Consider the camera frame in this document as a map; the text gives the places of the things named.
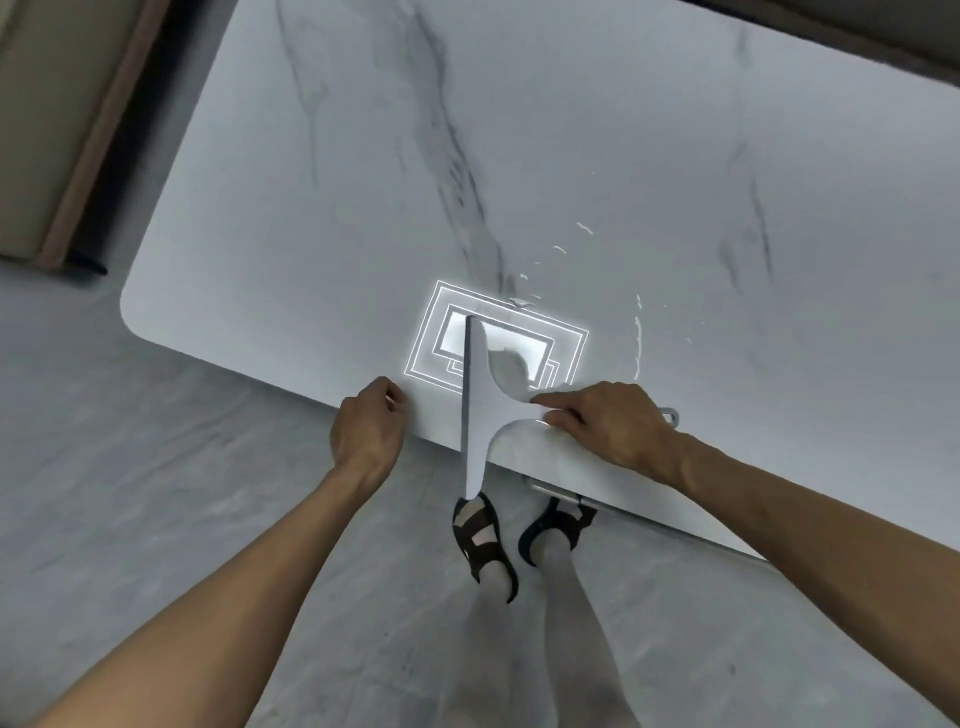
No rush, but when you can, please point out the person's sandal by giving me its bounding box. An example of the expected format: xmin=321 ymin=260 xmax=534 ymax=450
xmin=518 ymin=496 xmax=599 ymax=571
xmin=451 ymin=491 xmax=520 ymax=605

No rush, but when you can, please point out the person's right hand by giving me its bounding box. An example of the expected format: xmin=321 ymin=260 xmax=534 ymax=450
xmin=530 ymin=380 xmax=691 ymax=489

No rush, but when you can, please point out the person's left sandal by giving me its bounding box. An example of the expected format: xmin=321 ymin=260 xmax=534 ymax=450
xmin=451 ymin=491 xmax=520 ymax=605

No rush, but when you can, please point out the person's left forearm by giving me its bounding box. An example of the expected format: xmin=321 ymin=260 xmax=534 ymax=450
xmin=33 ymin=461 xmax=384 ymax=728

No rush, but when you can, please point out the person's left hand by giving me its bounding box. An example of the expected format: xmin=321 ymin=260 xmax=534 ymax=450
xmin=329 ymin=376 xmax=412 ymax=493

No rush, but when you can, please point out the white plastic squeegee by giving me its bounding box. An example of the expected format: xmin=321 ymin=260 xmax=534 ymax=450
xmin=458 ymin=314 xmax=682 ymax=502

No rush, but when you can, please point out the person's right sandal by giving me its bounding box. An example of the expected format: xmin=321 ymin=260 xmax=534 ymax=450
xmin=518 ymin=496 xmax=599 ymax=571

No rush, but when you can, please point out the white marble table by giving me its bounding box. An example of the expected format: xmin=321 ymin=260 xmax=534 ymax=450
xmin=119 ymin=0 xmax=960 ymax=564

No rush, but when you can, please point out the person's right forearm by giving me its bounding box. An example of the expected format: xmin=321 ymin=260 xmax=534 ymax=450
xmin=671 ymin=431 xmax=960 ymax=699

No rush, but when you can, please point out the person's right leg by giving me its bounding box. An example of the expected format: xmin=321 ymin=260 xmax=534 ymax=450
xmin=536 ymin=536 xmax=639 ymax=728

